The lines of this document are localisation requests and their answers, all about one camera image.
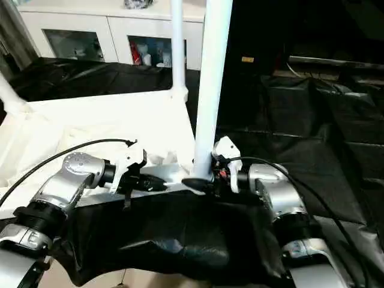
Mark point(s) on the white plastic table leg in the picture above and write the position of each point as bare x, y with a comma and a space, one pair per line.
7, 93
177, 42
213, 78

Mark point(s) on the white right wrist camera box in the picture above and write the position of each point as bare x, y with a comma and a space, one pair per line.
225, 153

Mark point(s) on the silver metal bar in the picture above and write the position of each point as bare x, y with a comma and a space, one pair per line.
336, 63

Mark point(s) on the black plastic mat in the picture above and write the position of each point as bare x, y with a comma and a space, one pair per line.
324, 150

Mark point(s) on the white glass-door cabinet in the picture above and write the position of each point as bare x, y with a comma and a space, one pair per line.
90, 15

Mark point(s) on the grey curtain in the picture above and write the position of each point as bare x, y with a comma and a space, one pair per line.
15, 30

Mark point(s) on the small yellow label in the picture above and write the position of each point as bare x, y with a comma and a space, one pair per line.
247, 59

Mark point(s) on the white plastic table top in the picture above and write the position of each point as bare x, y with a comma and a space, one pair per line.
90, 120

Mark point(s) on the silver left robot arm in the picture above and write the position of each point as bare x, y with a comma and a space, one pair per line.
66, 186

